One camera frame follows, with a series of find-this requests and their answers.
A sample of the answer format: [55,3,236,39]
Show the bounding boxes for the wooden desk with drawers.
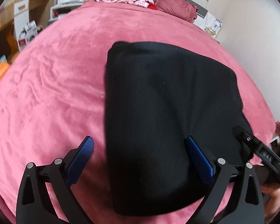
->
[0,0,54,59]

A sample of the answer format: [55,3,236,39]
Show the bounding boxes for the red garment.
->
[146,1,158,10]

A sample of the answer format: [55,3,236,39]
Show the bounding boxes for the dark red pillow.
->
[153,0,198,23]

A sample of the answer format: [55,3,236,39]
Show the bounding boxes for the white box with picture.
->
[18,20,38,51]

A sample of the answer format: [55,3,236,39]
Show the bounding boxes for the glass bottle on nightstand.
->
[205,24,217,37]

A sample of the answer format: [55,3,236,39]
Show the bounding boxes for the person's right hand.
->
[261,183,280,223]

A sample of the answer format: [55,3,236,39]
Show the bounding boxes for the pink bed blanket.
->
[0,1,276,223]

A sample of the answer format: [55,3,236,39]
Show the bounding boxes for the black pants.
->
[105,41,253,216]

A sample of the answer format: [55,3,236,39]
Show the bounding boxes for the right white nightstand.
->
[193,12,223,44]

